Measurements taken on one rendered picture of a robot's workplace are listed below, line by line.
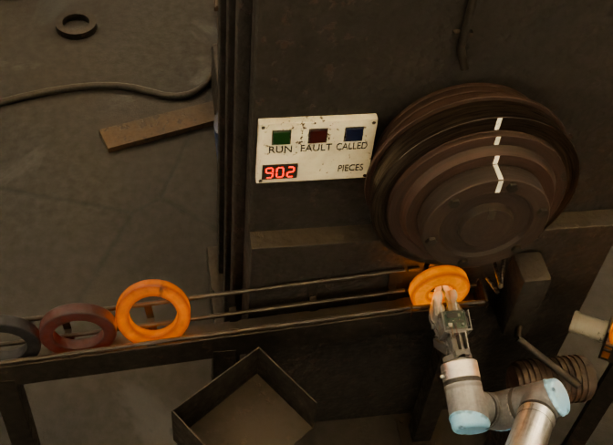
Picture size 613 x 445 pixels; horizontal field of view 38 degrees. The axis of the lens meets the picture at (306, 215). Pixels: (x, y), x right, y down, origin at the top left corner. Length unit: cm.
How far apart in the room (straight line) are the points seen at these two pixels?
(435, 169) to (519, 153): 18
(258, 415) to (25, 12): 272
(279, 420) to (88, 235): 141
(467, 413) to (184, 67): 237
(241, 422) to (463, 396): 53
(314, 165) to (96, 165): 172
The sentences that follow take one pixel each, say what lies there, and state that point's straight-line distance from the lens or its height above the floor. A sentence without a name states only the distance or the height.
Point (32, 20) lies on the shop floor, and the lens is 439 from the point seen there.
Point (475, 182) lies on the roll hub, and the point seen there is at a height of 125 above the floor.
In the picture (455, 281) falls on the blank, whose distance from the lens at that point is 228.
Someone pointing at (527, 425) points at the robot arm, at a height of 76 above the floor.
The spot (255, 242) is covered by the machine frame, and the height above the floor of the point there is 87.
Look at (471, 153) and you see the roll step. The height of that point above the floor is 128.
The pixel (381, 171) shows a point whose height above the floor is 118.
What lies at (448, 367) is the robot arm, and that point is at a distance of 220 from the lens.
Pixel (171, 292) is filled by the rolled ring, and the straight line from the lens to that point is 221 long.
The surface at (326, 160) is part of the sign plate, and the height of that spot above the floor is 112.
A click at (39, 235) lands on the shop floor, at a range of 340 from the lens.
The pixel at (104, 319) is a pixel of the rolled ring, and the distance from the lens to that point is 222.
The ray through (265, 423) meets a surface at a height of 60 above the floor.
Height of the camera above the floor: 252
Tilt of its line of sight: 47 degrees down
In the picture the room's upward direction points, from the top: 6 degrees clockwise
